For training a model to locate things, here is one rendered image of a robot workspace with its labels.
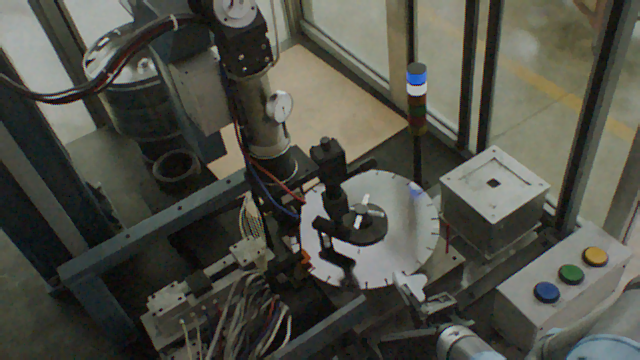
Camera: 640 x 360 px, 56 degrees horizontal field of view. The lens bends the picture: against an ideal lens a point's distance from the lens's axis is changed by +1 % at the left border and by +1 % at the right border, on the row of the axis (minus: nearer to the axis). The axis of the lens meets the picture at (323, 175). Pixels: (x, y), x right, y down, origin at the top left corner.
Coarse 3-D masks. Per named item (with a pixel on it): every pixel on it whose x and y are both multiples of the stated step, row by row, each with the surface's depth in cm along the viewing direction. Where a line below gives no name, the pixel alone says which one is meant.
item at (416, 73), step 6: (408, 66) 134; (414, 66) 134; (420, 66) 134; (408, 72) 133; (414, 72) 133; (420, 72) 132; (426, 72) 134; (408, 78) 134; (414, 78) 133; (420, 78) 133; (426, 78) 135; (414, 84) 134; (420, 84) 134
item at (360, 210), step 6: (366, 198) 130; (360, 204) 129; (366, 204) 130; (354, 210) 128; (360, 210) 128; (366, 210) 127; (360, 216) 127; (366, 216) 128; (360, 222) 127; (354, 228) 125
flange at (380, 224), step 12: (372, 204) 134; (348, 216) 132; (372, 216) 130; (384, 216) 131; (348, 228) 130; (360, 228) 129; (372, 228) 129; (384, 228) 129; (348, 240) 129; (360, 240) 128; (372, 240) 128
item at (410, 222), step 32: (320, 192) 140; (352, 192) 139; (384, 192) 137; (416, 192) 136; (416, 224) 130; (320, 256) 127; (352, 256) 126; (384, 256) 125; (416, 256) 124; (352, 288) 121
